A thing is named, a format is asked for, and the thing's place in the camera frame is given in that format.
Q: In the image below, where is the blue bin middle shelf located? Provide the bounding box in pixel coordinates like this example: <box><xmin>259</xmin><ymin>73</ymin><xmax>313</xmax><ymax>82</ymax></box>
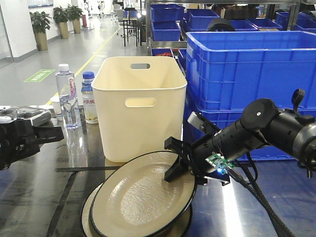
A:
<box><xmin>187</xmin><ymin>9</ymin><xmax>220</xmax><ymax>31</ymax></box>

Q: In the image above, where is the potted plant gold pot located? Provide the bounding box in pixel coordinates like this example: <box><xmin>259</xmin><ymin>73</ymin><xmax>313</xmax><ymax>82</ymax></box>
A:
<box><xmin>29</xmin><ymin>11</ymin><xmax>51</xmax><ymax>51</ymax></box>

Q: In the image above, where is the green circuit board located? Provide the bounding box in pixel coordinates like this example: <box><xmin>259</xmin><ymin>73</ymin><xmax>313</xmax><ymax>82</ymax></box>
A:
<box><xmin>205</xmin><ymin>153</ymin><xmax>235</xmax><ymax>175</ymax></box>

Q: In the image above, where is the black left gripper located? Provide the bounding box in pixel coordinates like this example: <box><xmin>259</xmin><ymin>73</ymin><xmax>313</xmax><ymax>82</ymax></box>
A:
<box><xmin>0</xmin><ymin>119</ymin><xmax>64</xmax><ymax>170</ymax></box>

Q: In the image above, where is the black braided cable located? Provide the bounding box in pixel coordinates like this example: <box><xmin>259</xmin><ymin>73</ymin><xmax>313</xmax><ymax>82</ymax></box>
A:
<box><xmin>229</xmin><ymin>153</ymin><xmax>297</xmax><ymax>237</ymax></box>

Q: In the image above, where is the grey remote controller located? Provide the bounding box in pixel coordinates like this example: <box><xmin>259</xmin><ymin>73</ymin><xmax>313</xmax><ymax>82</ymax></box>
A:
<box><xmin>0</xmin><ymin>106</ymin><xmax>51</xmax><ymax>126</ymax></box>

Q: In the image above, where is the clear water bottle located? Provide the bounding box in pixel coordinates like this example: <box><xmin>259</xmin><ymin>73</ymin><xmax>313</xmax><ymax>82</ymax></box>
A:
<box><xmin>55</xmin><ymin>63</ymin><xmax>81</xmax><ymax>129</ymax></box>

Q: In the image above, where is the white paper cup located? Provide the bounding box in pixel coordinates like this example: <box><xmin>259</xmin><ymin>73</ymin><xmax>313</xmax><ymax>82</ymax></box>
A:
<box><xmin>50</xmin><ymin>95</ymin><xmax>63</xmax><ymax>121</ymax></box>

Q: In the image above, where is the beige plate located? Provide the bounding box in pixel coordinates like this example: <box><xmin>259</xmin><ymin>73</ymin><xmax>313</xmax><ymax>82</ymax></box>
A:
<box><xmin>80</xmin><ymin>183</ymin><xmax>193</xmax><ymax>237</ymax></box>
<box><xmin>90</xmin><ymin>151</ymin><xmax>197</xmax><ymax>237</ymax></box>

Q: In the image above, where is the blue bin shelf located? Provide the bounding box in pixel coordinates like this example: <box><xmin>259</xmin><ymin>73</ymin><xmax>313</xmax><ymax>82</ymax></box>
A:
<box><xmin>152</xmin><ymin>21</ymin><xmax>181</xmax><ymax>41</ymax></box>
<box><xmin>187</xmin><ymin>9</ymin><xmax>220</xmax><ymax>31</ymax></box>

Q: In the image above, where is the cream plastic basket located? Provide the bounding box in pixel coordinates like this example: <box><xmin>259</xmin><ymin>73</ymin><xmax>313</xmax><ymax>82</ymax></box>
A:
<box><xmin>92</xmin><ymin>56</ymin><xmax>187</xmax><ymax>162</ymax></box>

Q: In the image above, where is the blue bin lower shelf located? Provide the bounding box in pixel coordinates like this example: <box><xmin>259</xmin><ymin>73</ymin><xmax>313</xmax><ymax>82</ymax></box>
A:
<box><xmin>152</xmin><ymin>21</ymin><xmax>181</xmax><ymax>41</ymax></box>

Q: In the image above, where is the black table with chairs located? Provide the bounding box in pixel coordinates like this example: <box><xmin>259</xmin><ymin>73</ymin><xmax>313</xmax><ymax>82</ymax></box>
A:
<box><xmin>122</xmin><ymin>10</ymin><xmax>146</xmax><ymax>46</ymax></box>

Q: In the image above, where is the white drink bottle blue cap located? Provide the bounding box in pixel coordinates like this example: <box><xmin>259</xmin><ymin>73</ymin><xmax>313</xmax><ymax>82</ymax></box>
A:
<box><xmin>81</xmin><ymin>71</ymin><xmax>98</xmax><ymax>124</ymax></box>

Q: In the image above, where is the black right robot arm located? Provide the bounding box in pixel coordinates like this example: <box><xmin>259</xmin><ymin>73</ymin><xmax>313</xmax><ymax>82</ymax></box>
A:
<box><xmin>164</xmin><ymin>89</ymin><xmax>316</xmax><ymax>182</ymax></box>

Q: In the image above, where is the lower blue plastic crate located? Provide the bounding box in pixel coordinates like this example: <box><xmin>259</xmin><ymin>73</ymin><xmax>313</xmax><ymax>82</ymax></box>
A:
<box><xmin>183</xmin><ymin>98</ymin><xmax>316</xmax><ymax>162</ymax></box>

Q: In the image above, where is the blue plastic crate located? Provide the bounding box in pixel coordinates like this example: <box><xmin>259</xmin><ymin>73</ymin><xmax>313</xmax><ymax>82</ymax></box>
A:
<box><xmin>183</xmin><ymin>98</ymin><xmax>316</xmax><ymax>162</ymax></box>
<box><xmin>186</xmin><ymin>31</ymin><xmax>316</xmax><ymax>111</ymax></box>

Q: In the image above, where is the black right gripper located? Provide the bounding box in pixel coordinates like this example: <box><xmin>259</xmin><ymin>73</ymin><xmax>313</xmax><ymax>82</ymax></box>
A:
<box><xmin>164</xmin><ymin>112</ymin><xmax>230</xmax><ymax>186</ymax></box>

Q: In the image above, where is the blue bin on shelf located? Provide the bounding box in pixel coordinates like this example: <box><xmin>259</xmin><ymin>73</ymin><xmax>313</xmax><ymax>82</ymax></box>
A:
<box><xmin>150</xmin><ymin>4</ymin><xmax>185</xmax><ymax>22</ymax></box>

